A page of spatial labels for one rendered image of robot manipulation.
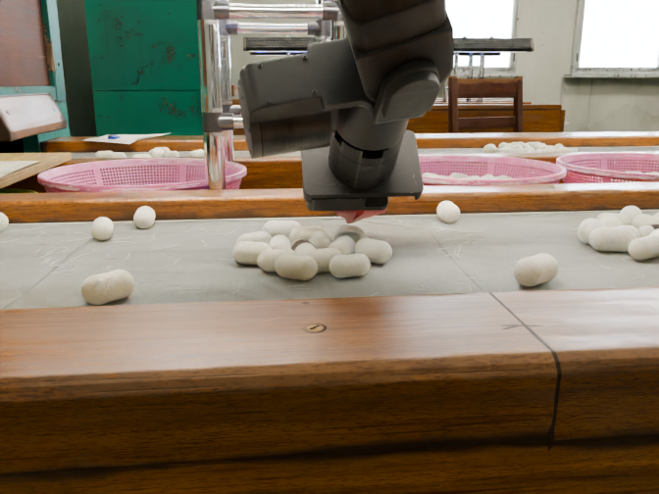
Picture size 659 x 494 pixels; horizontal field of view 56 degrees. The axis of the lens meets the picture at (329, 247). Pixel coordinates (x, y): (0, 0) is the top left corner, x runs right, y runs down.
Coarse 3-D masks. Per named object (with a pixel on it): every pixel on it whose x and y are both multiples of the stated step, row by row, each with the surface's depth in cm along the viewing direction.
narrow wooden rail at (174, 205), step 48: (96, 192) 69; (144, 192) 69; (192, 192) 69; (240, 192) 69; (288, 192) 69; (432, 192) 69; (480, 192) 70; (528, 192) 70; (576, 192) 71; (624, 192) 71
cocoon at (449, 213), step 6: (438, 204) 67; (444, 204) 66; (450, 204) 65; (438, 210) 66; (444, 210) 65; (450, 210) 65; (456, 210) 65; (438, 216) 67; (444, 216) 65; (450, 216) 65; (456, 216) 65; (450, 222) 65
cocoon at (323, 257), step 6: (312, 252) 48; (318, 252) 48; (324, 252) 48; (330, 252) 48; (336, 252) 48; (318, 258) 48; (324, 258) 48; (330, 258) 48; (318, 264) 48; (324, 264) 48; (318, 270) 48; (324, 270) 48
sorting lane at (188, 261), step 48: (0, 240) 59; (48, 240) 59; (96, 240) 59; (144, 240) 59; (192, 240) 59; (384, 240) 59; (432, 240) 59; (480, 240) 59; (528, 240) 59; (576, 240) 59; (0, 288) 45; (48, 288) 45; (144, 288) 45; (192, 288) 45; (240, 288) 45; (288, 288) 45; (336, 288) 45; (384, 288) 45; (432, 288) 45; (480, 288) 45; (528, 288) 45; (576, 288) 45
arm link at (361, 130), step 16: (336, 112) 44; (352, 112) 44; (368, 112) 44; (336, 128) 48; (352, 128) 46; (368, 128) 45; (384, 128) 45; (400, 128) 46; (352, 144) 47; (368, 144) 47; (384, 144) 47
